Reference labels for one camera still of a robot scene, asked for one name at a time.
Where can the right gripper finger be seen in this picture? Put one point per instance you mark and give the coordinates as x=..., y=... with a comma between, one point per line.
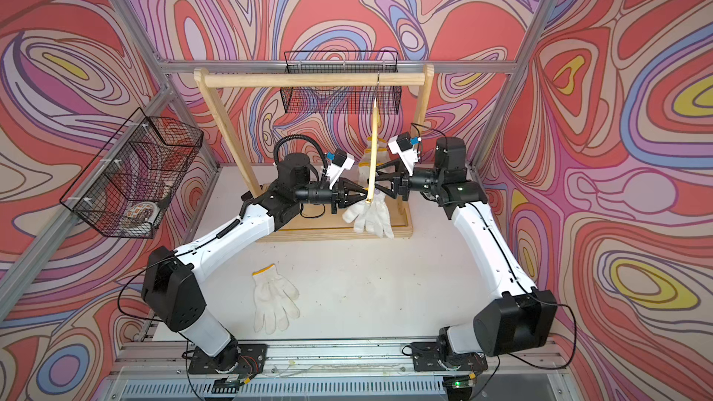
x=390, y=189
x=388, y=172

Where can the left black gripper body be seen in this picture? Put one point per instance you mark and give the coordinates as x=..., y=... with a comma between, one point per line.
x=318, y=196

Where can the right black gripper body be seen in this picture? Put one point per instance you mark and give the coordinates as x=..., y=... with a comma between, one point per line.
x=422, y=180

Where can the yellow curved clip hanger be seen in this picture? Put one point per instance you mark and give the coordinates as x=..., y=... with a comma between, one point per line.
x=375, y=118

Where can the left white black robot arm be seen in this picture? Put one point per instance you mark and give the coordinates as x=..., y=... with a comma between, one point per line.
x=173, y=279

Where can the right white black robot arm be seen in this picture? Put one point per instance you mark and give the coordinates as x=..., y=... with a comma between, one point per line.
x=518, y=316

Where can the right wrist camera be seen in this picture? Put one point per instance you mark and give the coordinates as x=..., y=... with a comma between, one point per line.
x=407, y=148

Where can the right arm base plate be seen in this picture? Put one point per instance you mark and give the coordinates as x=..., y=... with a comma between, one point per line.
x=432, y=356

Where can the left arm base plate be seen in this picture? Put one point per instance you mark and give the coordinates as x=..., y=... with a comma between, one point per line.
x=245, y=359

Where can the side black wire basket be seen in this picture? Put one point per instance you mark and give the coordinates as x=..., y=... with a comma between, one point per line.
x=148, y=164

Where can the aluminium front rail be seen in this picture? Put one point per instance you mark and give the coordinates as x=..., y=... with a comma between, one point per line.
x=353, y=369

